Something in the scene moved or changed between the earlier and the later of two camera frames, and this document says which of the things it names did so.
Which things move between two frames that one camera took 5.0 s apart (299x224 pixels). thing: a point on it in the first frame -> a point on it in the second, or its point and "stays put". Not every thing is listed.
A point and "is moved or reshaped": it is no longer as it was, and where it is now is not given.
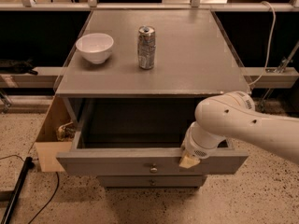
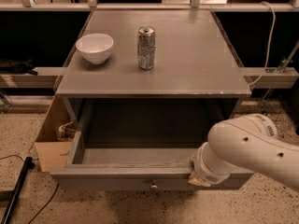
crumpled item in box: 65,133 stays put
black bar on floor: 29,164 stays put
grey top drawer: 141,154 is moved or reshaped
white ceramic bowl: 95,47 stays put
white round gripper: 196,149 -> 207,171
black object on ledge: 14,66 stays put
